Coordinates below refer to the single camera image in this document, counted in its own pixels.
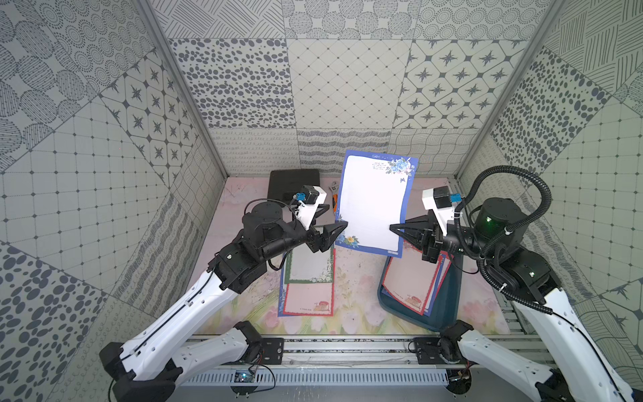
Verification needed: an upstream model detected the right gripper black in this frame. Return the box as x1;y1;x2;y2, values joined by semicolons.
389;213;502;266

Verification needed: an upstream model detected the red bordered stationery paper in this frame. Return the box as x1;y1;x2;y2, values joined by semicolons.
281;266;334;317
382;241;436;316

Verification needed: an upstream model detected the blue floral stationery paper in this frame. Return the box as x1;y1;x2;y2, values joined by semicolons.
277;283;287;317
424;251;452;317
335;150;419;258

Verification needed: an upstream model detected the teal plastic storage box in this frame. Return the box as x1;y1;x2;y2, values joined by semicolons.
377;215;463;333

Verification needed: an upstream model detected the green bordered scalloped stationery paper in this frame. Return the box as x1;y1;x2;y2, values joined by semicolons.
284;246;335;284

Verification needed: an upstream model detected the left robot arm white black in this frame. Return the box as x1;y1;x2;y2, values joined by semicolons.
99;199;348;401

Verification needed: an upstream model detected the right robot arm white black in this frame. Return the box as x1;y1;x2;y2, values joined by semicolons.
390;165;642;401

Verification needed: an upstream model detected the black plastic tool case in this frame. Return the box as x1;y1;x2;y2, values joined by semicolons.
267;169;321;202

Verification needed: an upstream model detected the right round circuit board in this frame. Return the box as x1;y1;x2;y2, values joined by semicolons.
445;370;472;395

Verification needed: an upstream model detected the left green circuit board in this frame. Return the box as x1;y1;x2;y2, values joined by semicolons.
230;370;258;396

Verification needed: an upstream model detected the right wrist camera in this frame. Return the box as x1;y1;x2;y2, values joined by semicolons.
422;186;462;235

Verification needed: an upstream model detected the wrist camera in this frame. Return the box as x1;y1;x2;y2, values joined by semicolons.
422;186;462;235
293;185;330;229

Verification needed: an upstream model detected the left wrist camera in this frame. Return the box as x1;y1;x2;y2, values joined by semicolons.
293;185;330;229

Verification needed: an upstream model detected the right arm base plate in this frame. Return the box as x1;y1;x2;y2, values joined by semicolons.
410;337;451;365

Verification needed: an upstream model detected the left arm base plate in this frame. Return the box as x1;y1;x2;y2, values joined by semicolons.
251;338;285;366

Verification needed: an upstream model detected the aluminium mounting rail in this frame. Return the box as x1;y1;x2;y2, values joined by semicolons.
142;333;559;370

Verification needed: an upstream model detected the white slotted cable duct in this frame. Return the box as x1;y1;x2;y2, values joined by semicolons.
184;368;448;387

